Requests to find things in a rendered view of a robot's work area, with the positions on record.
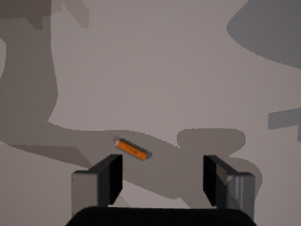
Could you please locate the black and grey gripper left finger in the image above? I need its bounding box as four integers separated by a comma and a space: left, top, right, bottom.
71, 154, 122, 218

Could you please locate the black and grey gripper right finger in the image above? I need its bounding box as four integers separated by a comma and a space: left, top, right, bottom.
203, 155, 255, 221

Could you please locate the orange battery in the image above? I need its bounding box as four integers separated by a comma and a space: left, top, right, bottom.
115, 139, 147, 160

